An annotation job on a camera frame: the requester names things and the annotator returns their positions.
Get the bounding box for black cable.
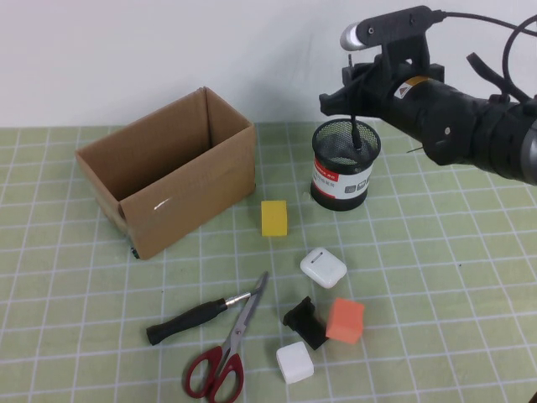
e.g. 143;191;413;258
467;52;519;102
435;10;537;104

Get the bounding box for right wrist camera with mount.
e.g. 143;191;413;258
338;5;446;83

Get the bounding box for black mesh pen holder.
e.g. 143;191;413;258
310;118;382;212

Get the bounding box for orange foam block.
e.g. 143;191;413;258
325;297;366;346

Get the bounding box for white foam block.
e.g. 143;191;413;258
275;341;315;385

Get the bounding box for red-handled scissors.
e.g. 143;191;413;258
185;270;270;403

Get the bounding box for black pen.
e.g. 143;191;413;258
345;50;366;153

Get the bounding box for brown cardboard box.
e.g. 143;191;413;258
74;86;258;260

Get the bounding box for black-handled screwdriver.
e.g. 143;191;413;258
145;292;253;347

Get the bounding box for black plastic bracket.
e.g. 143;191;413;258
281;296;329;352

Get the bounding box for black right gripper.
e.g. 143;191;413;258
318;54;404;127

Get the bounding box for white earbud case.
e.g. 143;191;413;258
299;247;348;290

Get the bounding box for green grid cutting mat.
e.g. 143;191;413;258
0;117;537;403

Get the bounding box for yellow foam block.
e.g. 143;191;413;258
260;200;289;238

